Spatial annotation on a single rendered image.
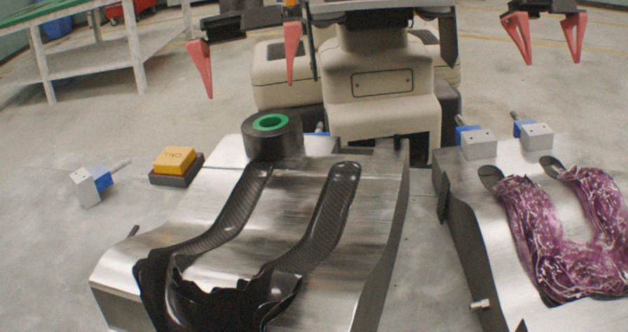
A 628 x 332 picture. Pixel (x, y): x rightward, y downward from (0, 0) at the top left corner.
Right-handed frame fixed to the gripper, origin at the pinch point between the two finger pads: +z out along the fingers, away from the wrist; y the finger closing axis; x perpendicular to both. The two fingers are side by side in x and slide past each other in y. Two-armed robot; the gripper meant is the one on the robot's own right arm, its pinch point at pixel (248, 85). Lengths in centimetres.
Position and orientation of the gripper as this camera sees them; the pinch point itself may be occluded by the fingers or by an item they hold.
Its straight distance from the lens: 61.6
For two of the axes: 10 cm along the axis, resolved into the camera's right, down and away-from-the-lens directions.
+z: 1.3, 9.9, 0.6
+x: -0.2, -0.5, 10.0
